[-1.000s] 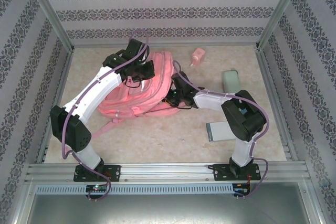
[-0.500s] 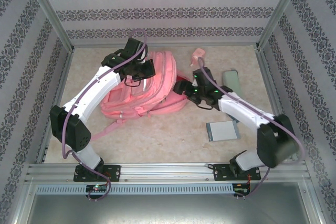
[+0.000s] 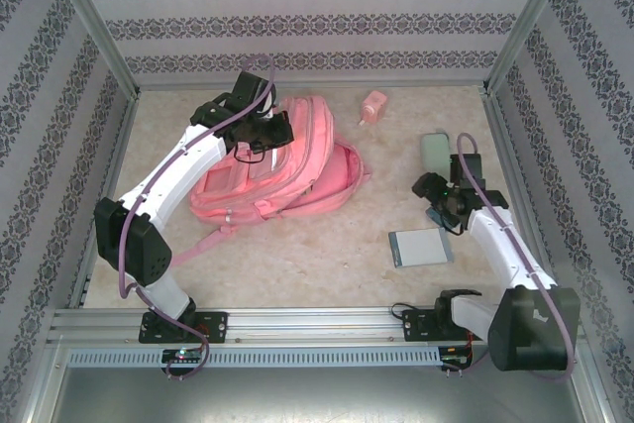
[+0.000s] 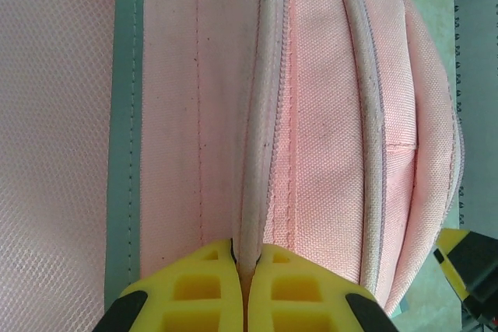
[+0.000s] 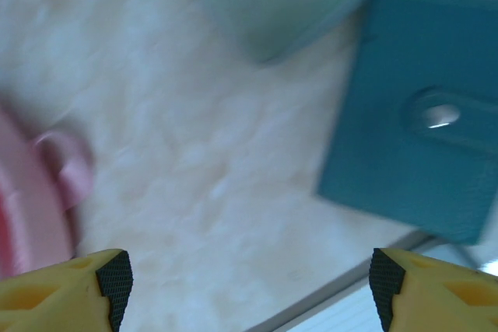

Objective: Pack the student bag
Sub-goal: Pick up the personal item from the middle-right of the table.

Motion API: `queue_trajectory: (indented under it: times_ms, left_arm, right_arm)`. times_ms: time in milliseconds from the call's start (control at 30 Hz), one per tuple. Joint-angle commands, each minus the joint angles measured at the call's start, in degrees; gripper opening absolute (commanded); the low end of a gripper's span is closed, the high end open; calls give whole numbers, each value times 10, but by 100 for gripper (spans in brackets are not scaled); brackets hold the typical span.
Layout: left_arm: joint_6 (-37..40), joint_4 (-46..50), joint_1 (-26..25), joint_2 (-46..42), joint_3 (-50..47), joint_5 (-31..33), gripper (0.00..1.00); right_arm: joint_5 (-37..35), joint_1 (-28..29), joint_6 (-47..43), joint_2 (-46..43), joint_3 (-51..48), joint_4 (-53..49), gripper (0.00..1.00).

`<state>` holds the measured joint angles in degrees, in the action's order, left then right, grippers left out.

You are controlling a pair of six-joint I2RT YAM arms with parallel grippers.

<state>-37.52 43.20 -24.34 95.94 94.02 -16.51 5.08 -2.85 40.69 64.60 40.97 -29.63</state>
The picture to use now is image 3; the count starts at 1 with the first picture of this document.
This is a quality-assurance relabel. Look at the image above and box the grey notebook teal spine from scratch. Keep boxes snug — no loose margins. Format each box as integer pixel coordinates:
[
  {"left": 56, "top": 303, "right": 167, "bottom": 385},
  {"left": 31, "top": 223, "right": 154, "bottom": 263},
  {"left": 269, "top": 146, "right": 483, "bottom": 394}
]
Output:
[{"left": 387, "top": 227, "right": 455, "bottom": 269}]

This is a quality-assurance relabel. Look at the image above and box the aluminium side rail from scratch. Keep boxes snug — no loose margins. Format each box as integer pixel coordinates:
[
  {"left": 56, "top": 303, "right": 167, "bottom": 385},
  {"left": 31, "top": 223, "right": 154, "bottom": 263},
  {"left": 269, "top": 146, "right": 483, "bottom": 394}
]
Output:
[
  {"left": 66, "top": 93, "right": 143, "bottom": 309},
  {"left": 480, "top": 90, "right": 565, "bottom": 305}
]

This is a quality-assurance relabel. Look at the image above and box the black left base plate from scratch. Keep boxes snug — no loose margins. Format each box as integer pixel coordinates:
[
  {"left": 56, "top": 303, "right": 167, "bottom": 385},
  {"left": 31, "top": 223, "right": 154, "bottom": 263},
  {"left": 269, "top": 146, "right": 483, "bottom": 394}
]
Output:
[{"left": 138, "top": 311, "right": 230, "bottom": 345}]

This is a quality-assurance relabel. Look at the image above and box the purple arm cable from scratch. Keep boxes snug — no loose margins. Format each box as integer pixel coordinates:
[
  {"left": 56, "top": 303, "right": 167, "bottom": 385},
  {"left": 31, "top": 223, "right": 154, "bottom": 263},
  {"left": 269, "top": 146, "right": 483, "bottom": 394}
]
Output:
[
  {"left": 120, "top": 53, "right": 276, "bottom": 380},
  {"left": 455, "top": 133, "right": 579, "bottom": 383}
]

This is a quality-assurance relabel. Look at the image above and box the slotted grey cable duct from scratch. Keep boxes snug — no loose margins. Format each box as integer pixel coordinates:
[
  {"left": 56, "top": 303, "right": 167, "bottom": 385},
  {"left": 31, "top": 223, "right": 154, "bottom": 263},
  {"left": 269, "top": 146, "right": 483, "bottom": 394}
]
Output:
[{"left": 66, "top": 346, "right": 443, "bottom": 369}]

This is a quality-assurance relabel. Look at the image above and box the pink backpack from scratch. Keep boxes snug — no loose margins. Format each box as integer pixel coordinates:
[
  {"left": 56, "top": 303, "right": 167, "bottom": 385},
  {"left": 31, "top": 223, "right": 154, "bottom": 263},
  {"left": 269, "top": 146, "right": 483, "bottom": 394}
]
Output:
[{"left": 170, "top": 94, "right": 373, "bottom": 265}]

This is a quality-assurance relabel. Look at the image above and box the aluminium back rail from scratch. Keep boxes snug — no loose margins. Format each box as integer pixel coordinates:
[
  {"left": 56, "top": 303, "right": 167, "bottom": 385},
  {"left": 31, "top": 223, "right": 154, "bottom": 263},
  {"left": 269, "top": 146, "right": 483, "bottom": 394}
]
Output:
[{"left": 137, "top": 79, "right": 489, "bottom": 93}]

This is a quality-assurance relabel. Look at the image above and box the aluminium frame post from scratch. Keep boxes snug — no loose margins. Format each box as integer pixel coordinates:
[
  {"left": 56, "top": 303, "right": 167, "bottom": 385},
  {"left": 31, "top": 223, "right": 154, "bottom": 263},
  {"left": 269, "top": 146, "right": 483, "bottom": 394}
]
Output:
[
  {"left": 483, "top": 0, "right": 581, "bottom": 97},
  {"left": 39, "top": 0, "right": 141, "bottom": 100}
]

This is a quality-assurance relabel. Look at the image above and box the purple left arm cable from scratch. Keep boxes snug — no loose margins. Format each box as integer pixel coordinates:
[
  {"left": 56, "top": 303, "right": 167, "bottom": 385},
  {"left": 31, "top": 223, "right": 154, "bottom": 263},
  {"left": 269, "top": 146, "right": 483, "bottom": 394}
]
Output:
[{"left": 120, "top": 53, "right": 276, "bottom": 380}]

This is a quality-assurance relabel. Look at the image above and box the pink bottle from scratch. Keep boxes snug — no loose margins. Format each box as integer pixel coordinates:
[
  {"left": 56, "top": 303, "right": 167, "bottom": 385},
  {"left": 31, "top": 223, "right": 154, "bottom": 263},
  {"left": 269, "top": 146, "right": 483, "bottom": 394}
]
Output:
[{"left": 357, "top": 90, "right": 388, "bottom": 128}]

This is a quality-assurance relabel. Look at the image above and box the right controller board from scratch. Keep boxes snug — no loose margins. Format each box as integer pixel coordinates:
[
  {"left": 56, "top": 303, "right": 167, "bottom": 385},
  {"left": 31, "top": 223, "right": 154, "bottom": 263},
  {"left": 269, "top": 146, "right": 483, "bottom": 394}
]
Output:
[{"left": 442, "top": 345, "right": 476, "bottom": 369}]

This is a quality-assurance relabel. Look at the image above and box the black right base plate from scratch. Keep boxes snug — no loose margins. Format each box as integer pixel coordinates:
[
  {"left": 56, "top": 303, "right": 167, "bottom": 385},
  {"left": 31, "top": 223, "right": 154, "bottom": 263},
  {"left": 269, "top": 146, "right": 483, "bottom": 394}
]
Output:
[{"left": 401, "top": 307, "right": 494, "bottom": 344}]

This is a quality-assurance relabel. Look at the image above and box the aluminium frame bar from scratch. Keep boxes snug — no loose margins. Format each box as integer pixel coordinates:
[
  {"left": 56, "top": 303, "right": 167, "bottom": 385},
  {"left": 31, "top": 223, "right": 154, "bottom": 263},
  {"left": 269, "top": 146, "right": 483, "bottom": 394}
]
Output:
[
  {"left": 17, "top": 338, "right": 68, "bottom": 423},
  {"left": 569, "top": 338, "right": 618, "bottom": 423}
]

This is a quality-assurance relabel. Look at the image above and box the controller board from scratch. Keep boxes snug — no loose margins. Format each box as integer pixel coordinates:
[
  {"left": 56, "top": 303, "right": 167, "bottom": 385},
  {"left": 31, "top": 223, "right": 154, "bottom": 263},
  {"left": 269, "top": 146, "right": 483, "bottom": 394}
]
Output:
[
  {"left": 161, "top": 348, "right": 205, "bottom": 364},
  {"left": 442, "top": 345, "right": 476, "bottom": 369}
]

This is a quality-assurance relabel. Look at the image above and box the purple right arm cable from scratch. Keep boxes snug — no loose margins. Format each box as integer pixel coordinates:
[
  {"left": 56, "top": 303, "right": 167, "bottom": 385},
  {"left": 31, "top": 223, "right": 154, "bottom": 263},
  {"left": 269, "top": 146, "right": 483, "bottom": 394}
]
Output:
[{"left": 455, "top": 133, "right": 579, "bottom": 383}]

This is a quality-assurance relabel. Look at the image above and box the aluminium front rail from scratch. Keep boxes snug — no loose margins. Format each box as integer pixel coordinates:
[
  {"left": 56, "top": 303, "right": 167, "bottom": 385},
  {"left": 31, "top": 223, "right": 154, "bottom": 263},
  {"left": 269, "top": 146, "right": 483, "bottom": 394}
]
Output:
[{"left": 49, "top": 307, "right": 581, "bottom": 344}]

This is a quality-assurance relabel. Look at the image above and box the left controller board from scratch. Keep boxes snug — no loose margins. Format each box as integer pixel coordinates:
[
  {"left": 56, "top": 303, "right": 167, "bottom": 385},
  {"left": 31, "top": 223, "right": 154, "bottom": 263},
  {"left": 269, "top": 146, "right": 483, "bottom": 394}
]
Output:
[{"left": 161, "top": 348, "right": 205, "bottom": 364}]

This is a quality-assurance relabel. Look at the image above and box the pale green case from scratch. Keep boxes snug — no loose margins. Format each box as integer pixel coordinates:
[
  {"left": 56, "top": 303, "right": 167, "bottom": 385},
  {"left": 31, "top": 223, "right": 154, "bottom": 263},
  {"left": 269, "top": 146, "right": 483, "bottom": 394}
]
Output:
[{"left": 419, "top": 131, "right": 453, "bottom": 175}]

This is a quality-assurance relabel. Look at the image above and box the grey metal sheet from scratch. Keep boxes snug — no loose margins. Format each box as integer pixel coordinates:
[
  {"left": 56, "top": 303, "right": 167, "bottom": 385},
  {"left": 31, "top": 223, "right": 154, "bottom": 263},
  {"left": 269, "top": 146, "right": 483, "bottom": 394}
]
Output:
[{"left": 49, "top": 366, "right": 603, "bottom": 423}]

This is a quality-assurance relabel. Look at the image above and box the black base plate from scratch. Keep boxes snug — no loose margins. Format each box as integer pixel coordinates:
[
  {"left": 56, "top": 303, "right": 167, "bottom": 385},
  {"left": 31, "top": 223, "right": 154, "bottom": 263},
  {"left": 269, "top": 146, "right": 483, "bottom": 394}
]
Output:
[
  {"left": 401, "top": 307, "right": 494, "bottom": 344},
  {"left": 138, "top": 311, "right": 230, "bottom": 345}
]

